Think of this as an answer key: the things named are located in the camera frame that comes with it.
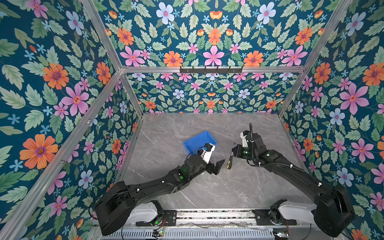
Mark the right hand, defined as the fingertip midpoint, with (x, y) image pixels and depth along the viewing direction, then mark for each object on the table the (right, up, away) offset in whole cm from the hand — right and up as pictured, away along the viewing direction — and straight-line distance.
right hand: (231, 148), depth 82 cm
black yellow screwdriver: (-1, -7, -1) cm, 7 cm away
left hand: (-7, -2, -8) cm, 11 cm away
